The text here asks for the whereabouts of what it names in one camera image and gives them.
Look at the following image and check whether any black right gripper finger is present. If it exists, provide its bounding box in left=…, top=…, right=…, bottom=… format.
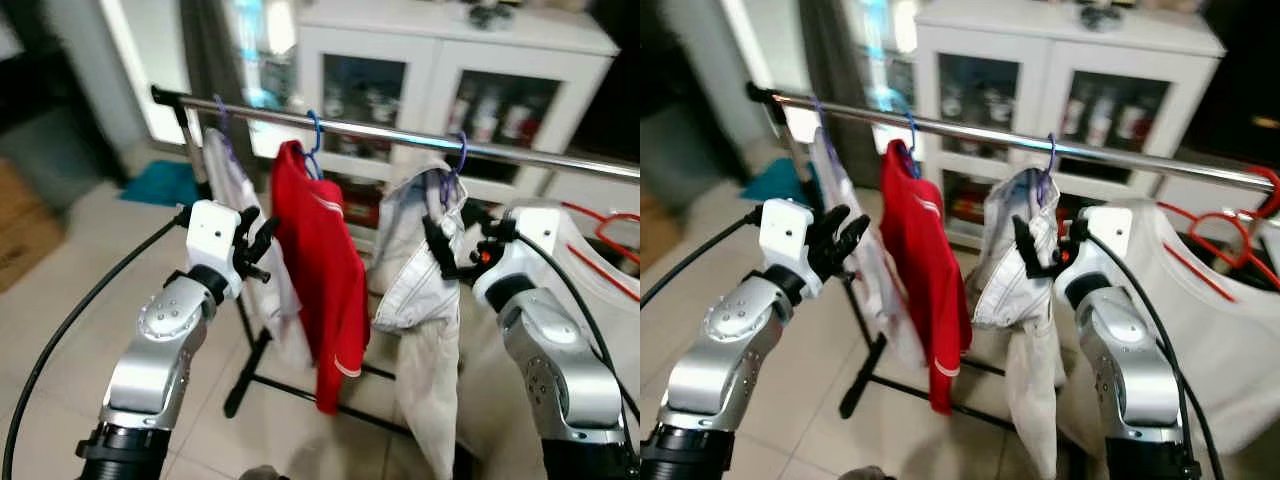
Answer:
left=421, top=213, right=459, bottom=283
left=1011, top=212, right=1049, bottom=281

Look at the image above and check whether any purple plastic hanger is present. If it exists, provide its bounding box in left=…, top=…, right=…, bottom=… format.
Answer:
left=1034, top=132, right=1060, bottom=207
left=213, top=93, right=241, bottom=166
left=440, top=130, right=469, bottom=211
left=811, top=95, right=837, bottom=153

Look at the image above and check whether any blue plastic hanger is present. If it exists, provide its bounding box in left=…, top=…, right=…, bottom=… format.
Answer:
left=298, top=108, right=327, bottom=183
left=899, top=110, right=924, bottom=183

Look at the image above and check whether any grey white crumpled jacket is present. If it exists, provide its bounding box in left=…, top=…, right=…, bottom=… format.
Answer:
left=970, top=165, right=1061, bottom=480
left=365, top=160, right=471, bottom=480

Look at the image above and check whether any red shirt with white stripes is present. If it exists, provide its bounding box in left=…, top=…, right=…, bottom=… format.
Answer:
left=878, top=140, right=973, bottom=416
left=270, top=140, right=371, bottom=416

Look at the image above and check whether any white hanging shirt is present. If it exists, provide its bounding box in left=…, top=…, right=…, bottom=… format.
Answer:
left=810, top=127, right=927, bottom=373
left=200, top=127, right=313, bottom=373

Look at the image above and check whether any teal floor mat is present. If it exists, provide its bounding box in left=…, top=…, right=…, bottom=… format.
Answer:
left=742, top=158, right=801, bottom=201
left=120, top=160, right=201, bottom=206

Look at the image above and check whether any steel and black clothes rack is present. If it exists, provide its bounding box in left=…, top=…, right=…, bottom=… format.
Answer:
left=150, top=85, right=641, bottom=441
left=745, top=83, right=1280, bottom=431

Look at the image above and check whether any grey curtain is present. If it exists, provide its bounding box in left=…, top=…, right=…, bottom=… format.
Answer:
left=800, top=0, right=867, bottom=151
left=180, top=0, right=251, bottom=151

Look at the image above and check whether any white framed glass door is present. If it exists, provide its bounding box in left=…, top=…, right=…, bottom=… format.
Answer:
left=715, top=0, right=816, bottom=143
left=100, top=0, right=196, bottom=146

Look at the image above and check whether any white glass door cabinet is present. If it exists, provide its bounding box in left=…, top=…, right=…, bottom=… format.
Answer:
left=295, top=0, right=641, bottom=251
left=915, top=0, right=1229, bottom=248

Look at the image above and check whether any black television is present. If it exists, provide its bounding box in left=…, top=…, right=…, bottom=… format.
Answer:
left=590, top=0, right=641, bottom=161
left=1195, top=0, right=1280, bottom=166

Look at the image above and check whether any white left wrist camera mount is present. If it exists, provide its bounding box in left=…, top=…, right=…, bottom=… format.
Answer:
left=186, top=199, right=246, bottom=301
left=757, top=197, right=823, bottom=301

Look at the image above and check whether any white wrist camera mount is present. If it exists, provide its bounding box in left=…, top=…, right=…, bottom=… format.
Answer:
left=757, top=197, right=823, bottom=301
left=470, top=205, right=563, bottom=306
left=186, top=199, right=246, bottom=301
left=1055, top=205, right=1133, bottom=306

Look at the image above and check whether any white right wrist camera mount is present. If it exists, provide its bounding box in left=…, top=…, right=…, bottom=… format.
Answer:
left=1055, top=205, right=1133, bottom=306
left=470, top=205, right=563, bottom=306

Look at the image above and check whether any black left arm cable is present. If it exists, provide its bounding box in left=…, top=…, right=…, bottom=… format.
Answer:
left=0, top=205, right=196, bottom=480
left=640, top=205, right=766, bottom=309

